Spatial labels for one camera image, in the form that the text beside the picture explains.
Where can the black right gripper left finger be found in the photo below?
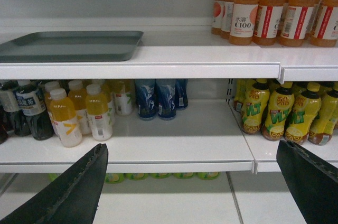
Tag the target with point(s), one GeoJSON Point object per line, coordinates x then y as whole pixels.
{"type": "Point", "coordinates": [73, 197]}

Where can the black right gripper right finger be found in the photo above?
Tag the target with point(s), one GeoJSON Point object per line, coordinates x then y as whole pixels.
{"type": "Point", "coordinates": [311, 180]}

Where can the grey silver serving tray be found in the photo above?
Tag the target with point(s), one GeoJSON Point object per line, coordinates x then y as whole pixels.
{"type": "Point", "coordinates": [71, 46]}

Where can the yellow lemon tea bottle right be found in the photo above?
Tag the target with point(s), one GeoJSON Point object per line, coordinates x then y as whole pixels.
{"type": "Point", "coordinates": [304, 111]}

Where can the yellow lemon tea bottle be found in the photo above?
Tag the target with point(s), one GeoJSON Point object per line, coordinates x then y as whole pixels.
{"type": "Point", "coordinates": [304, 111]}
{"type": "Point", "coordinates": [279, 107]}
{"type": "Point", "coordinates": [257, 97]}

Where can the dark tea bottle white cap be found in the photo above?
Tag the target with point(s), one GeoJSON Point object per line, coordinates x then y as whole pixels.
{"type": "Point", "coordinates": [31, 102]}

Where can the yellow lemon tea bottle middle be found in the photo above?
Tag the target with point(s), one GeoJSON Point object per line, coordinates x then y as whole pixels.
{"type": "Point", "coordinates": [279, 107]}

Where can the yellow juice bottle front left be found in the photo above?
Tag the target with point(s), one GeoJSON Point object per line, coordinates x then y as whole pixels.
{"type": "Point", "coordinates": [65, 118]}

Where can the yellow juice bottle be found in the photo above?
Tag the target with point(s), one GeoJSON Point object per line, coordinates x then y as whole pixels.
{"type": "Point", "coordinates": [65, 118]}
{"type": "Point", "coordinates": [98, 113]}

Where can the yellow lemon tea bottle left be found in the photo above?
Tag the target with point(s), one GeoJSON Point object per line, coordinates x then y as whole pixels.
{"type": "Point", "coordinates": [257, 97]}

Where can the yellow juice bottle front right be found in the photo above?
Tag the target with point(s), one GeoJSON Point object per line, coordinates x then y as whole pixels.
{"type": "Point", "coordinates": [98, 113]}

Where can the white middle store shelf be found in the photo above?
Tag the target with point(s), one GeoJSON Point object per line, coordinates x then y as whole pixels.
{"type": "Point", "coordinates": [204, 137]}

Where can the white store shelf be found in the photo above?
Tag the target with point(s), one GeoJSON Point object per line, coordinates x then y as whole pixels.
{"type": "Point", "coordinates": [193, 54]}
{"type": "Point", "coordinates": [204, 137]}

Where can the blue water bottle left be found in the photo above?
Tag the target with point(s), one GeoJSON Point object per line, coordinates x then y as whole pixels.
{"type": "Point", "coordinates": [145, 96]}

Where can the blue water bottle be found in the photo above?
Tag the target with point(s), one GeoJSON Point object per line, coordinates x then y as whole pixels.
{"type": "Point", "coordinates": [166, 98]}
{"type": "Point", "coordinates": [145, 96]}

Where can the blue water bottle right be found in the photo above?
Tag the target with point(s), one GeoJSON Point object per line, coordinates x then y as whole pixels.
{"type": "Point", "coordinates": [166, 98]}

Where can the orange juice bottle right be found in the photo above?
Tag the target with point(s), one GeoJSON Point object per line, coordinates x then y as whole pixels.
{"type": "Point", "coordinates": [297, 18]}

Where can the white upper store shelf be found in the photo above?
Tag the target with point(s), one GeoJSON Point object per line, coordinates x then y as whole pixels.
{"type": "Point", "coordinates": [193, 54]}

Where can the orange juice bottle red label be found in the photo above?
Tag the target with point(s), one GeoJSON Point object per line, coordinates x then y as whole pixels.
{"type": "Point", "coordinates": [267, 21]}

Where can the orange C100 juice bottle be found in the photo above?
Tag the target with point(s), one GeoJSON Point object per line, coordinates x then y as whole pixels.
{"type": "Point", "coordinates": [243, 21]}

